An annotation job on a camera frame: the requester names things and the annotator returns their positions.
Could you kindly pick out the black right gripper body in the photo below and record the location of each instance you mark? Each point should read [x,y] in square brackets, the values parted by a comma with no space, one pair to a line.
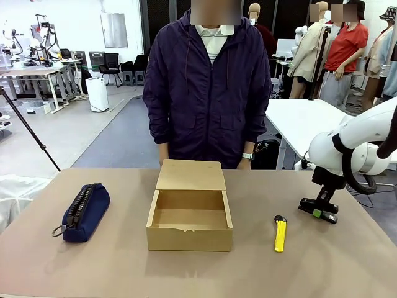
[328,180]

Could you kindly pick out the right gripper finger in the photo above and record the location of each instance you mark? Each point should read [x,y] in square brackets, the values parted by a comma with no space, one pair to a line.
[330,195]
[322,195]

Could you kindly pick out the black stapler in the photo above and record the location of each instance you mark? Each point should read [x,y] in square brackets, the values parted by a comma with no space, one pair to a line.
[305,205]

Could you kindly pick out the yellow utility knife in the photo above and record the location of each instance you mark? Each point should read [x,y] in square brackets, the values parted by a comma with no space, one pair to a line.
[280,234]

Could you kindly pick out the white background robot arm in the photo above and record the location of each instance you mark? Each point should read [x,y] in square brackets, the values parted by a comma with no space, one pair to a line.
[10,43]

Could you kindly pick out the person's left forearm purple sleeve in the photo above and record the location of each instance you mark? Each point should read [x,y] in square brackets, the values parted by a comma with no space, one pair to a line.
[256,124]

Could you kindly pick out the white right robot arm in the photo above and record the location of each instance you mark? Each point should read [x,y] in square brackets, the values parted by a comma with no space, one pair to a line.
[356,130]

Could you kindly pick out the person's right forearm purple sleeve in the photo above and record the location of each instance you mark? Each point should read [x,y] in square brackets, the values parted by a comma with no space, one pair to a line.
[158,124]

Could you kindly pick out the open brown cardboard box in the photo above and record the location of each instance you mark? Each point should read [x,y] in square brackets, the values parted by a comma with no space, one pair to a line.
[189,237]

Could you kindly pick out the person's left hand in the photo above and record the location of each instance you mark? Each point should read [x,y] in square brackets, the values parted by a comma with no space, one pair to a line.
[245,163]

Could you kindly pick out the person's right hand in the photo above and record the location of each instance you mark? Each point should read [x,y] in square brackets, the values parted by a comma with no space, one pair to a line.
[163,155]

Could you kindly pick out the white folding table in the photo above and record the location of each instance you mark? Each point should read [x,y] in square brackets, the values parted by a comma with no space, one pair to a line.
[301,121]

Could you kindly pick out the black bag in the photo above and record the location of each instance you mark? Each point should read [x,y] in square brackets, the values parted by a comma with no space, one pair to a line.
[266,155]

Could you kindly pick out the silver wristwatch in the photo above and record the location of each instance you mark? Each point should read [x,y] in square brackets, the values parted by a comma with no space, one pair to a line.
[248,156]

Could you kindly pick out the black light stand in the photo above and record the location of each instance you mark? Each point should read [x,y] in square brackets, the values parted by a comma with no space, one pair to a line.
[321,56]

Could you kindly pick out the mannequin in beige coat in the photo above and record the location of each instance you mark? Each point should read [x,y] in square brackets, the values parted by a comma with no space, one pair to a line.
[307,52]

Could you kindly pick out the mannequin with bucket hat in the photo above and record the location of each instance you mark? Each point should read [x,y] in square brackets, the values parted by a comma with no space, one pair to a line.
[383,56]

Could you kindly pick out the white monitor screen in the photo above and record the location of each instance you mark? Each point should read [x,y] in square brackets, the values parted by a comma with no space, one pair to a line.
[285,48]

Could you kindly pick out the person in purple jacket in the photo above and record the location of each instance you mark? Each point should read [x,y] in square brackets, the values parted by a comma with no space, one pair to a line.
[207,102]

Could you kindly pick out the mannequin in dark red shirt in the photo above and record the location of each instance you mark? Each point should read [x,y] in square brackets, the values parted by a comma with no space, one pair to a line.
[263,34]

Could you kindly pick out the navy blue zipper pencil case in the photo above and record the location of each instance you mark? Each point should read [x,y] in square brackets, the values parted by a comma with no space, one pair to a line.
[88,211]

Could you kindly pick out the black mesh office chair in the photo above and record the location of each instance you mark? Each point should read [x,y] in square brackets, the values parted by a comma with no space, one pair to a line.
[111,66]

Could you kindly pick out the white air purifier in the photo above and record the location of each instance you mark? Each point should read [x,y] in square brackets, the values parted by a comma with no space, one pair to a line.
[96,94]

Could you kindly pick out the white tray on floor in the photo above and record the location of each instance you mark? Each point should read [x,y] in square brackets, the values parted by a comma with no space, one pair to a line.
[35,108]

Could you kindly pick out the white cloth cover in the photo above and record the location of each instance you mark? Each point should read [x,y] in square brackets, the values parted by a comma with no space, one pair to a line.
[18,198]

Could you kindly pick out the wooden top workbench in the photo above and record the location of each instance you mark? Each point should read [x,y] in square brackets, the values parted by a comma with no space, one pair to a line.
[31,73]

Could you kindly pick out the grey wall panel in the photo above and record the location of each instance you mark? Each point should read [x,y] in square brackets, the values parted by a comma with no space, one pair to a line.
[114,30]

